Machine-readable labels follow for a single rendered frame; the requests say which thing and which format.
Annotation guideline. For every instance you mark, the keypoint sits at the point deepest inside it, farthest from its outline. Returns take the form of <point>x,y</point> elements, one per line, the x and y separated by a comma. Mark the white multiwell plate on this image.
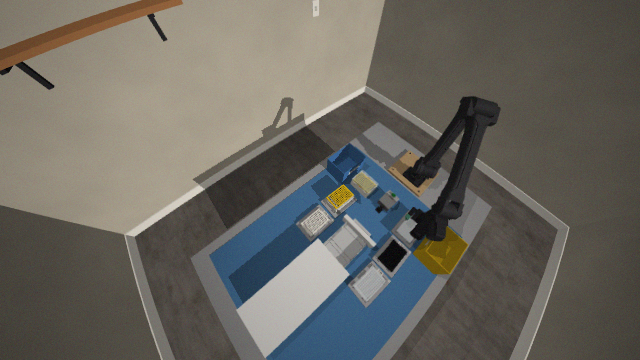
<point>369,283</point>

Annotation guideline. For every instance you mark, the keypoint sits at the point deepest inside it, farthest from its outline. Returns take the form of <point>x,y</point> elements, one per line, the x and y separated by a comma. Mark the white button box with green key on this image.
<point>387,201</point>

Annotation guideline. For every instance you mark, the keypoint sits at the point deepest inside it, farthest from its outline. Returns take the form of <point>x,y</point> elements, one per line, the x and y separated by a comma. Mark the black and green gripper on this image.
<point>416,214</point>

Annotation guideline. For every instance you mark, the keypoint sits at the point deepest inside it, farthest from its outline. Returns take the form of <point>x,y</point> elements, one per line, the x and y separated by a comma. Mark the blue bench mat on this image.
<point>341,328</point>

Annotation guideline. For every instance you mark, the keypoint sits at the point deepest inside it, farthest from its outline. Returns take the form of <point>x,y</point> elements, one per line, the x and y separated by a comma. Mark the yellow open-top bin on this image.
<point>446,252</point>

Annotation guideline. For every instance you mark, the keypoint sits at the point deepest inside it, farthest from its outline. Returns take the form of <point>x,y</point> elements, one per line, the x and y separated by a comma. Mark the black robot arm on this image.
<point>454,190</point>

